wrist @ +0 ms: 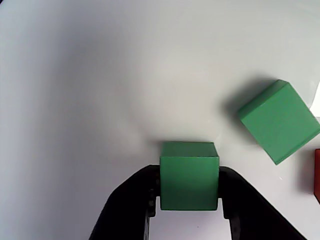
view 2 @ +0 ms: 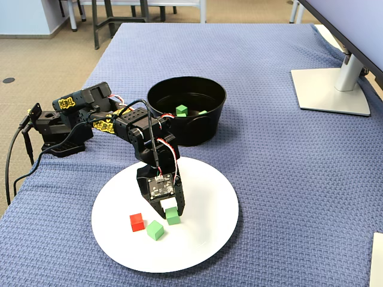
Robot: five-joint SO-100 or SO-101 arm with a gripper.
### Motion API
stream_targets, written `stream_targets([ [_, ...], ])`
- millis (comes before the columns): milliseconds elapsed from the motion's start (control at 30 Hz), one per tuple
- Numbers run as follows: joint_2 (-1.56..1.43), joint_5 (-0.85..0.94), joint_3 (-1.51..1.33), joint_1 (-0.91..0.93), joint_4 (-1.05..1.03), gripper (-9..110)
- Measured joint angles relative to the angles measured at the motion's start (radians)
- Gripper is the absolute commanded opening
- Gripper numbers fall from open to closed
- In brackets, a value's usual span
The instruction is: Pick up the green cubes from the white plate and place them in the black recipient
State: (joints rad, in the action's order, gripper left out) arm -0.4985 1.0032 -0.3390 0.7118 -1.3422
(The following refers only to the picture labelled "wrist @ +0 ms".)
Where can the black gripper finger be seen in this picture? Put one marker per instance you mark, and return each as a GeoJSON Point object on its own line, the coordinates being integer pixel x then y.
{"type": "Point", "coordinates": [125, 215]}
{"type": "Point", "coordinates": [250, 221]}

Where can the green cube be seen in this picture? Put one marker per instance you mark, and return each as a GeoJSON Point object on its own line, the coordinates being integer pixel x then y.
{"type": "Point", "coordinates": [277, 125]}
{"type": "Point", "coordinates": [190, 182]}

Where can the red cube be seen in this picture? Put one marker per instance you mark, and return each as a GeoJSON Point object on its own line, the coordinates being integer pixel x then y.
{"type": "Point", "coordinates": [317, 172]}

